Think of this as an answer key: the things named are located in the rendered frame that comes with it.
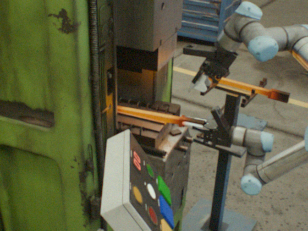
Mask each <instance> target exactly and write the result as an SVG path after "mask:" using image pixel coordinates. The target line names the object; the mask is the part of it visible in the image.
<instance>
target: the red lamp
mask: <svg viewBox="0 0 308 231"><path fill-rule="evenodd" d="M149 212H150V216H151V218H152V220H153V221H154V222H155V223H157V217H156V215H155V213H154V211H153V210H152V209H151V208H149Z"/></svg>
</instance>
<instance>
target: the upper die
mask: <svg viewBox="0 0 308 231"><path fill-rule="evenodd" d="M176 44H177V32H175V34H173V35H172V36H171V37H169V38H168V39H167V40H166V41H165V42H164V43H163V44H162V45H160V47H158V48H157V49H156V50H154V51H153V52H152V51H146V50H141V49H134V48H128V47H123V46H118V45H116V64H117V65H122V66H129V67H134V68H139V69H144V70H149V71H154V72H158V71H159V70H160V69H161V68H162V67H163V66H164V65H165V64H166V63H167V62H168V61H169V60H170V59H171V58H172V57H173V56H175V55H176Z"/></svg>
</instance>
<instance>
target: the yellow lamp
mask: <svg viewBox="0 0 308 231"><path fill-rule="evenodd" d="M133 190H134V194H135V196H136V198H137V199H138V201H139V202H142V197H141V194H140V192H139V190H138V189H137V188H136V187H134V188H133Z"/></svg>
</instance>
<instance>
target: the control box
mask: <svg viewBox="0 0 308 231"><path fill-rule="evenodd" d="M134 152H135V153H136V154H137V155H136V154H135V156H136V157H135V156H134ZM137 156H138V157H139V158H140V162H139V161H138V160H139V158H138V157H137ZM136 158H137V159H136ZM134 159H135V160H136V161H137V162H138V163H139V165H138V167H139V168H140V169H139V168H138V167H137V166H136V164H135V163H134ZM147 164H148V165H149V166H150V167H151V169H152V172H153V175H154V176H153V177H152V176H151V175H150V173H149V171H148V169H147ZM158 176H160V174H159V173H158V171H157V170H156V169H155V168H154V166H153V164H152V163H151V161H150V160H149V158H148V157H147V155H146V154H145V152H144V151H143V149H142V148H141V146H140V145H139V143H138V142H137V141H136V139H135V138H134V136H133V135H132V134H131V132H130V131H129V130H126V131H124V132H122V133H120V134H118V135H115V136H113V137H111V138H109V139H108V140H107V149H106V159H105V170H104V184H103V195H102V205H101V215H102V216H103V217H104V219H105V220H106V221H107V222H108V223H109V225H110V226H111V228H112V229H113V230H114V231H162V221H161V220H162V219H164V220H165V218H164V217H163V215H162V214H161V211H160V196H162V195H161V193H160V192H159V184H158ZM162 180H163V179H162ZM163 181H164V180H163ZM164 183H165V182H164ZM148 184H150V185H151V187H152V189H153V191H154V194H155V198H153V197H152V196H151V194H150V192H149V189H148ZM166 186H167V185H166ZM134 187H136V188H137V189H138V190H139V192H140V194H141V197H142V202H139V201H138V199H137V198H136V196H135V194H134V190H133V188H134ZM168 189H169V188H168ZM162 197H163V196H162ZM163 199H164V197H163ZM164 200H165V199H164ZM165 201H166V200H165ZM166 203H167V202H166ZM167 204H168V203H167ZM168 206H169V205H168ZM169 207H170V209H171V206H169ZM149 208H151V209H152V210H153V211H154V213H155V215H156V217H157V223H155V222H154V221H153V220H152V218H151V216H150V212H149ZM165 221H166V220H165ZM166 223H167V224H168V222H167V221H166ZM168 226H169V227H170V225H169V224H168ZM170 229H171V230H172V231H174V229H172V228H171V227H170Z"/></svg>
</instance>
